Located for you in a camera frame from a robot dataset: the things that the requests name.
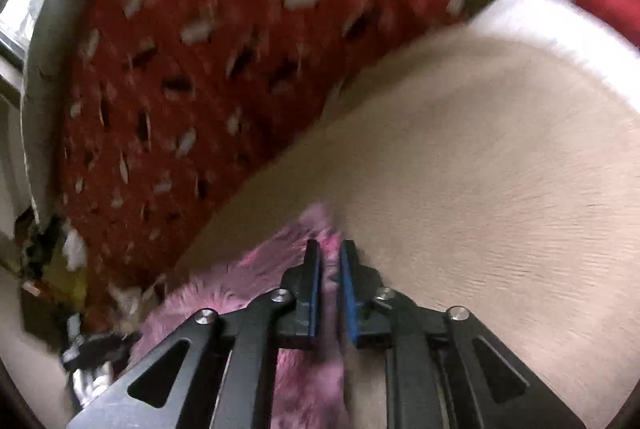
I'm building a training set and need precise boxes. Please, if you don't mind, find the red leaf-patterned blanket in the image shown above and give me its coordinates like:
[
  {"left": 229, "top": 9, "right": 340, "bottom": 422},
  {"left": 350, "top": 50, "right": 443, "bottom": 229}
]
[{"left": 54, "top": 0, "right": 467, "bottom": 311}]

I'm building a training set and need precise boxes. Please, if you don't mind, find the white quilted bedding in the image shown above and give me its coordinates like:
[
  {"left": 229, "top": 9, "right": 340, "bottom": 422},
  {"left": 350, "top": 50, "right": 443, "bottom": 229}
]
[{"left": 450, "top": 0, "right": 640, "bottom": 90}]

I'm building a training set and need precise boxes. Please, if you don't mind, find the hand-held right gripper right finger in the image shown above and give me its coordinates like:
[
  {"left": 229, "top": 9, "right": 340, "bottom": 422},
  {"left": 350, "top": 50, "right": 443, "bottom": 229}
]
[{"left": 339, "top": 239, "right": 587, "bottom": 429}]

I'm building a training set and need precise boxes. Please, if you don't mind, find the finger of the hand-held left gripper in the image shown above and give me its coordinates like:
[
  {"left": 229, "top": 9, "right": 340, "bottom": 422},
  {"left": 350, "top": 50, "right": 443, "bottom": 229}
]
[{"left": 60, "top": 331, "right": 144, "bottom": 373}]

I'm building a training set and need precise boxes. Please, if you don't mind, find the yellow cloth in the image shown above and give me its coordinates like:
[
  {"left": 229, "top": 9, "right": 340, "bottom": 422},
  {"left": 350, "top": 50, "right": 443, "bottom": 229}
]
[{"left": 42, "top": 253, "right": 90, "bottom": 306}]

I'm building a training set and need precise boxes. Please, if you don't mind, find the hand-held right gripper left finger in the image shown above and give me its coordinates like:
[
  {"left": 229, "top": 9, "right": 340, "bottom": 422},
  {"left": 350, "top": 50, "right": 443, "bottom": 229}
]
[{"left": 67, "top": 239, "right": 324, "bottom": 429}]

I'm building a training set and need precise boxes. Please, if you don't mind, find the purple floral garment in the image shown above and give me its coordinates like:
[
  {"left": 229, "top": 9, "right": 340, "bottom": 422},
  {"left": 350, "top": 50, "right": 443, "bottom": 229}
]
[{"left": 127, "top": 201, "right": 352, "bottom": 429}]

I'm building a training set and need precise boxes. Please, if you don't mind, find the beige fleece blanket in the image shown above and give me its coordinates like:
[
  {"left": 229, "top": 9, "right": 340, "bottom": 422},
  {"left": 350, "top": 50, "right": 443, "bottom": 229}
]
[{"left": 175, "top": 23, "right": 640, "bottom": 429}]

